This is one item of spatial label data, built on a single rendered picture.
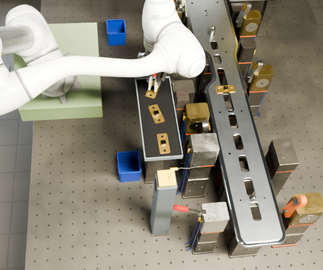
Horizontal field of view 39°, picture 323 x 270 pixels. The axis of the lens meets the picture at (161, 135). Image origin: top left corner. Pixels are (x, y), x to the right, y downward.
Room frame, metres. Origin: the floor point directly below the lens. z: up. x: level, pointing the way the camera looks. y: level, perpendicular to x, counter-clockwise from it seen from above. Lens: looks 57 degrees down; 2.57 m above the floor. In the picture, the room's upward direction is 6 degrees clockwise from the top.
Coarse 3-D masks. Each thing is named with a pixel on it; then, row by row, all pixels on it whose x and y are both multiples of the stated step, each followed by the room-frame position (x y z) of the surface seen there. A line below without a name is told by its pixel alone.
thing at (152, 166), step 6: (144, 162) 1.02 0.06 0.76; (150, 162) 0.95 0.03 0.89; (156, 162) 0.96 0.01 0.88; (162, 162) 0.96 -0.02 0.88; (144, 168) 1.01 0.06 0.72; (150, 168) 0.95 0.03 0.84; (156, 168) 0.96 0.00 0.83; (162, 168) 0.96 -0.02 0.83; (144, 174) 0.99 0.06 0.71; (150, 174) 0.95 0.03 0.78; (150, 180) 0.95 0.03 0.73
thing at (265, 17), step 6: (270, 0) 1.96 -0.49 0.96; (276, 0) 1.96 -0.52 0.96; (264, 6) 1.98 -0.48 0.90; (270, 6) 1.96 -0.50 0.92; (264, 12) 1.96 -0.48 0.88; (270, 12) 1.97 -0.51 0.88; (264, 18) 1.96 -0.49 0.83; (264, 24) 1.96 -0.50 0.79; (258, 30) 1.96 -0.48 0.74; (264, 30) 1.97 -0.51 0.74
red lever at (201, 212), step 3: (174, 207) 0.65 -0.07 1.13; (177, 207) 0.65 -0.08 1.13; (180, 207) 0.65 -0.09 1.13; (183, 207) 0.66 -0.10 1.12; (186, 207) 0.66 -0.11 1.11; (177, 210) 0.65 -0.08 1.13; (180, 210) 0.65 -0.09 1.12; (183, 210) 0.65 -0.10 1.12; (186, 210) 0.66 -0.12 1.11; (189, 210) 0.66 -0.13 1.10; (192, 210) 0.67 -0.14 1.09; (195, 210) 0.67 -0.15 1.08; (198, 210) 0.68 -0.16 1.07; (201, 210) 0.68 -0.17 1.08; (204, 210) 0.68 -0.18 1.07; (198, 213) 0.67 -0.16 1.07; (201, 213) 0.67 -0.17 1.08; (204, 213) 0.67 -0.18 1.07
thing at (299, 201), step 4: (300, 196) 0.76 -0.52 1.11; (304, 196) 0.76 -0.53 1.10; (292, 200) 0.76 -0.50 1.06; (296, 200) 0.75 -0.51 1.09; (300, 200) 0.75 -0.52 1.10; (304, 200) 0.74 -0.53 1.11; (288, 204) 0.76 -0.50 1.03; (292, 204) 0.75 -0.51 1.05; (296, 204) 0.74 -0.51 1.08; (300, 204) 0.73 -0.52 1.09; (304, 204) 0.74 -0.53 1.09; (284, 208) 0.76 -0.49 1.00; (288, 208) 0.75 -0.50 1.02; (292, 208) 0.74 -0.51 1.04; (296, 208) 0.73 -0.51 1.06; (284, 212) 0.75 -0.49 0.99; (288, 212) 0.74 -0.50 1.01; (292, 212) 0.73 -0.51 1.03; (288, 216) 0.73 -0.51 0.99
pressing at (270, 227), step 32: (192, 0) 1.85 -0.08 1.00; (224, 0) 1.88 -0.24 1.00; (192, 32) 1.62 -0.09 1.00; (224, 32) 1.65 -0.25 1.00; (224, 64) 1.44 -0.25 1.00; (224, 128) 1.09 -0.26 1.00; (256, 128) 1.11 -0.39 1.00; (224, 160) 0.94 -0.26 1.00; (256, 160) 0.95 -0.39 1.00; (256, 192) 0.81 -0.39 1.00; (256, 224) 0.68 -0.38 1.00
